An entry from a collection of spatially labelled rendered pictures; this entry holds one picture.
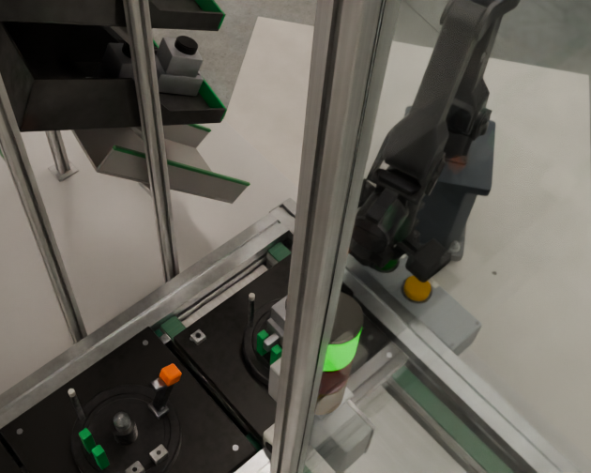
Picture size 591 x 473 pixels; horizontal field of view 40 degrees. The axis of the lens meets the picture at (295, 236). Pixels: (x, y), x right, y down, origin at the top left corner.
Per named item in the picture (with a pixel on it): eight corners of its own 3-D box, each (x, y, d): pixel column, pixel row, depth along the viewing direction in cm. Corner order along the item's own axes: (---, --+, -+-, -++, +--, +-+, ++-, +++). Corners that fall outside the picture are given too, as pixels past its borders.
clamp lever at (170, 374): (159, 397, 106) (173, 361, 102) (169, 408, 105) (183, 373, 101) (137, 409, 104) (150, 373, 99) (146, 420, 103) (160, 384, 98)
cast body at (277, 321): (300, 304, 112) (304, 278, 106) (322, 326, 110) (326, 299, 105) (254, 339, 109) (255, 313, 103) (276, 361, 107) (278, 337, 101)
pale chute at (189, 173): (193, 148, 132) (210, 128, 130) (233, 204, 126) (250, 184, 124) (55, 106, 109) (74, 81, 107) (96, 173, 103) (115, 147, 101)
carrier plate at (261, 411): (297, 254, 126) (298, 247, 124) (407, 361, 116) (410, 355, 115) (174, 343, 116) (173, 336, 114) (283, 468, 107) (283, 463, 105)
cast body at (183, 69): (187, 77, 113) (204, 35, 108) (196, 97, 110) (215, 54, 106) (130, 69, 108) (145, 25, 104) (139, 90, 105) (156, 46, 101)
